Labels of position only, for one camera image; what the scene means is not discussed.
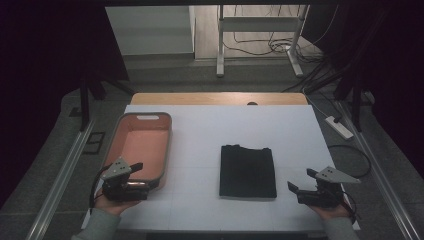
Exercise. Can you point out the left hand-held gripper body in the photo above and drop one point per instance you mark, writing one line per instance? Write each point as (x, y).
(116, 181)

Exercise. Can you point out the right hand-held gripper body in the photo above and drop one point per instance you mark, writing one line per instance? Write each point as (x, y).
(325, 193)

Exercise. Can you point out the pink basket with grey rim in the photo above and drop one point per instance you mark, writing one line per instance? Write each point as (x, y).
(140, 146)

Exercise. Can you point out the black cloth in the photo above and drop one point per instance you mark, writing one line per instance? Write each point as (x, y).
(247, 171)

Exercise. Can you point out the person's right hand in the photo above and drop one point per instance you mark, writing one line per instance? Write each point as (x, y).
(330, 212)

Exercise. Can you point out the person's left hand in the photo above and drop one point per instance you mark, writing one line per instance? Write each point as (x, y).
(113, 205)

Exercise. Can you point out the white power strip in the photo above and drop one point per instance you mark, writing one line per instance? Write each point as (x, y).
(338, 127)

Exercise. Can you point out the wooden table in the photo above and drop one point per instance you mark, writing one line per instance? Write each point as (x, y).
(200, 98)

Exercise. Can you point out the dark curtain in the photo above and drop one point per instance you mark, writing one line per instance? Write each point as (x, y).
(50, 50)
(393, 66)

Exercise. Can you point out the white metal stand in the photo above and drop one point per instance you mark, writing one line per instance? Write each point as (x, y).
(256, 25)

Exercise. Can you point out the black floor frame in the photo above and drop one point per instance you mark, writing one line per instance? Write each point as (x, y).
(94, 142)

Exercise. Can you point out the aluminium rail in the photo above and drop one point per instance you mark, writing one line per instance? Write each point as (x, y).
(383, 180)
(58, 186)

